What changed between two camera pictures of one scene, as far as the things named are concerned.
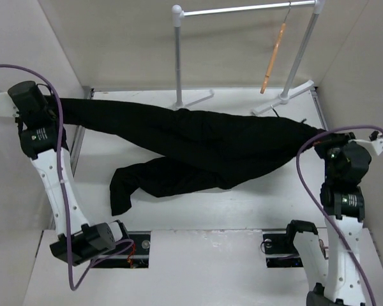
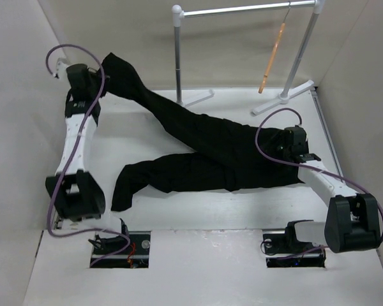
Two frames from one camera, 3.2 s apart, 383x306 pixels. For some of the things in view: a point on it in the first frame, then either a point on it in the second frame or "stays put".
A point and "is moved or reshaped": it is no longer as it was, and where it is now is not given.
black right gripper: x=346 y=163 → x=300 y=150
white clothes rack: x=178 y=13 stays put
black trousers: x=211 y=151 is moved or reshaped
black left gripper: x=52 y=102 → x=98 y=78
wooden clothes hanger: x=276 y=52 stays put
